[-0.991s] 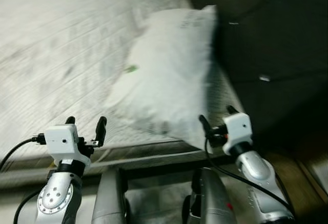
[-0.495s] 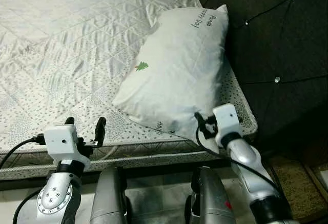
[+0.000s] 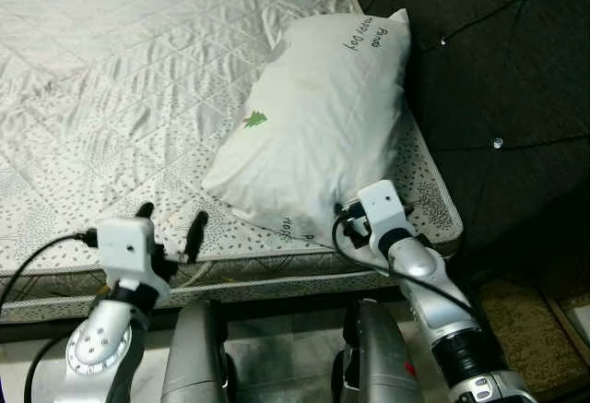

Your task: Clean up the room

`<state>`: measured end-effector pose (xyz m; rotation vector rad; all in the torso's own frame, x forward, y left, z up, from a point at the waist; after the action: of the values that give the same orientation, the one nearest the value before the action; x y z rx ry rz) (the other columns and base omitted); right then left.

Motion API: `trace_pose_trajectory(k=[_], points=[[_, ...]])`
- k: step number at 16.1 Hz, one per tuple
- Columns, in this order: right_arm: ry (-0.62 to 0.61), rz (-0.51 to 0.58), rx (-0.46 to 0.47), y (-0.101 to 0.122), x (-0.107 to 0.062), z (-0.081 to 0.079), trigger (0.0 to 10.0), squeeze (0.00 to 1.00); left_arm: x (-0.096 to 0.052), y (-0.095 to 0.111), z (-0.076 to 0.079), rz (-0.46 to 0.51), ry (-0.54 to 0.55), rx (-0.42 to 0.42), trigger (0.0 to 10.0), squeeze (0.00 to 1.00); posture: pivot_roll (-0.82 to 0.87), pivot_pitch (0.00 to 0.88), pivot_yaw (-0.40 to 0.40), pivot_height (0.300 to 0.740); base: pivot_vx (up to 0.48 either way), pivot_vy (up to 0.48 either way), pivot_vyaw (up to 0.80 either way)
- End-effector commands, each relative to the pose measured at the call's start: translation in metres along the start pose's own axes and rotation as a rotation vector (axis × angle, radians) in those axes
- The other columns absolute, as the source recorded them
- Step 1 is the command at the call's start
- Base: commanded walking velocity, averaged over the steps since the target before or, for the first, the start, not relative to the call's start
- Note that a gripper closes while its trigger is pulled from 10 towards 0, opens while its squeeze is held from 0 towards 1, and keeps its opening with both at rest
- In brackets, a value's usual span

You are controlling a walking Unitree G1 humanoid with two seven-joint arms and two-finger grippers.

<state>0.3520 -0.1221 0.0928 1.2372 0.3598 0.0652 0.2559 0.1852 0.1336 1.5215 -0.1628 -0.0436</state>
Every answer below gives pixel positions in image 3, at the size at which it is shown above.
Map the white pillow with tree print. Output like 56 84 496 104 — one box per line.
201 8 413 243

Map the grey left robot leg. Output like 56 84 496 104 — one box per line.
161 300 236 403

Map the grey robot leg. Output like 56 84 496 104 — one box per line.
161 300 236 403
332 298 425 403

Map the grey right robot leg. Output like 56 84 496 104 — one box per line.
332 298 425 403

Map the cream quilted mattress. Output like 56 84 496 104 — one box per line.
0 0 464 321

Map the brown speckled mat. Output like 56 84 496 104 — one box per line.
479 279 572 395

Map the dark tufted headboard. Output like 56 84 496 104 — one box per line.
339 0 590 284

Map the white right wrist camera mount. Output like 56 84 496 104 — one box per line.
355 182 413 243

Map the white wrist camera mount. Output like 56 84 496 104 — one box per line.
355 182 413 243
95 218 171 293

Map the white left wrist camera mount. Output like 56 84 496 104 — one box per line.
95 218 171 293

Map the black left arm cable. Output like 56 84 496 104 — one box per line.
0 230 99 403

